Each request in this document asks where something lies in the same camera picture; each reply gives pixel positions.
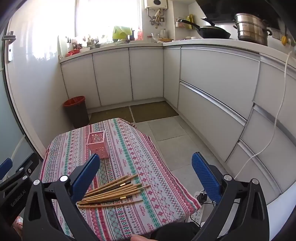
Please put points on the black range hood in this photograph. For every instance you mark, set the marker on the black range hood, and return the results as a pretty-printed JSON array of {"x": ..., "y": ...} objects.
[{"x": 231, "y": 9}]

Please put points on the kitchen window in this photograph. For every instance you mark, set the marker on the kitchen window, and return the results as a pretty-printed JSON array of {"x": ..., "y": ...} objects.
[{"x": 106, "y": 16}]

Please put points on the white water heater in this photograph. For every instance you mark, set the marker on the white water heater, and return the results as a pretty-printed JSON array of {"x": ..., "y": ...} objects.
[{"x": 156, "y": 3}]

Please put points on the person's black trouser leg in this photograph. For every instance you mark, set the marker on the person's black trouser leg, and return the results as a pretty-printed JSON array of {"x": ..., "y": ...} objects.
[{"x": 173, "y": 231}]

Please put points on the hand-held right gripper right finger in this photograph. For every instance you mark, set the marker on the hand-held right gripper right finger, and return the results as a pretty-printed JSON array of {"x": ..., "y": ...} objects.
[{"x": 205, "y": 176}]

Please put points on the red plastic trash bin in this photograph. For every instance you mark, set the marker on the red plastic trash bin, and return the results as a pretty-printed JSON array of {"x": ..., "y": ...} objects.
[{"x": 77, "y": 113}]

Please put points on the white kitchen cabinet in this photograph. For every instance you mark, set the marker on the white kitchen cabinet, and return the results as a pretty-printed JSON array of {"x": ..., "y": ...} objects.
[{"x": 208, "y": 76}]

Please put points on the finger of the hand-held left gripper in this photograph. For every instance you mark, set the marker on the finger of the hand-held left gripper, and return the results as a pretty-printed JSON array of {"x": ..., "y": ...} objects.
[
  {"x": 26, "y": 167},
  {"x": 5, "y": 165}
]

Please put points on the patterned knit tablecloth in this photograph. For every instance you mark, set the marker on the patterned knit tablecloth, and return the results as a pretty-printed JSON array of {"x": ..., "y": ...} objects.
[{"x": 138, "y": 162}]

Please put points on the red bottle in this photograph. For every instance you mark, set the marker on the red bottle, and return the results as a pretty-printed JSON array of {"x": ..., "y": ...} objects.
[{"x": 140, "y": 34}]

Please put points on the white power strip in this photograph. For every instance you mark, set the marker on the white power strip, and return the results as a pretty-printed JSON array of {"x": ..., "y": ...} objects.
[{"x": 197, "y": 215}]

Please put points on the brown floor mat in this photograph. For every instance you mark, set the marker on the brown floor mat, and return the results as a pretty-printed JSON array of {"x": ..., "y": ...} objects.
[
  {"x": 111, "y": 114},
  {"x": 152, "y": 111}
]

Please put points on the pink perforated plastic basket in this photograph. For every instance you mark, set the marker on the pink perforated plastic basket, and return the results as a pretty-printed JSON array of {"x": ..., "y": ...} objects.
[{"x": 98, "y": 148}]

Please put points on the bundle of wooden chopsticks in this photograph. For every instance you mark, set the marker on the bundle of wooden chopsticks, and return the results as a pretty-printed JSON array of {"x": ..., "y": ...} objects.
[{"x": 111, "y": 193}]

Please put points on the yellow-green cloth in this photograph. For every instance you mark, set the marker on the yellow-green cloth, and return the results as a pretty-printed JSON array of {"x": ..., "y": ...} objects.
[{"x": 121, "y": 32}]

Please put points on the black wok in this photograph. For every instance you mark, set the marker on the black wok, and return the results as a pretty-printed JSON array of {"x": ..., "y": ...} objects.
[{"x": 214, "y": 32}]

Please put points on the stainless steel steamer pot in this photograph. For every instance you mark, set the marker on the stainless steel steamer pot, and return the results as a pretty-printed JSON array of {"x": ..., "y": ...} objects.
[{"x": 252, "y": 30}]

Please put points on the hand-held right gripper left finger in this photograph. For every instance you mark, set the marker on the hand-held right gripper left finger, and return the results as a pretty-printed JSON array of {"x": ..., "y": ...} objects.
[{"x": 86, "y": 176}]

